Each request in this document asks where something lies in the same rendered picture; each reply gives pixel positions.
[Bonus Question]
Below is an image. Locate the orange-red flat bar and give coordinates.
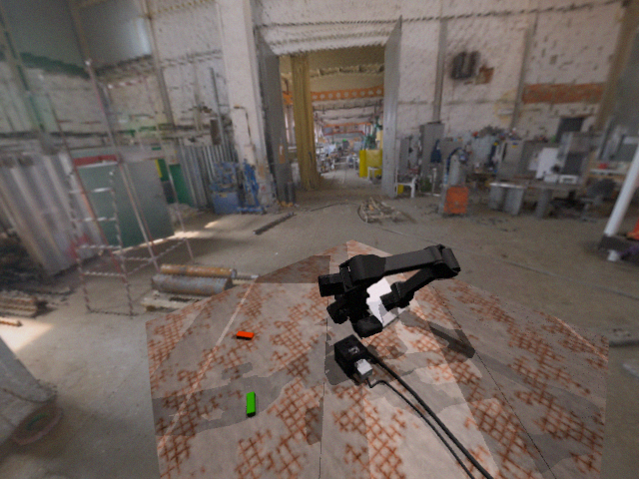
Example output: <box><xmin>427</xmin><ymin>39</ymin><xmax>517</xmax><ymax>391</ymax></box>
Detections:
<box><xmin>236</xmin><ymin>331</ymin><xmax>254</xmax><ymax>340</ymax></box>

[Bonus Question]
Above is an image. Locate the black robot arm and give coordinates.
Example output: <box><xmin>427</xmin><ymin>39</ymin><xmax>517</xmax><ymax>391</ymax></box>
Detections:
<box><xmin>319</xmin><ymin>244</ymin><xmax>461</xmax><ymax>324</ymax></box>

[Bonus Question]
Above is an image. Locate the green block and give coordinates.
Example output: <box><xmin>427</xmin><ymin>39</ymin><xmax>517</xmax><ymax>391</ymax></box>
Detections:
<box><xmin>247</xmin><ymin>391</ymin><xmax>256</xmax><ymax>416</ymax></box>

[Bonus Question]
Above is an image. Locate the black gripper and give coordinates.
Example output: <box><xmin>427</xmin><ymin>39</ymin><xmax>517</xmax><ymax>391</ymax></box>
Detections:
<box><xmin>344</xmin><ymin>292</ymin><xmax>383</xmax><ymax>338</ymax></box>

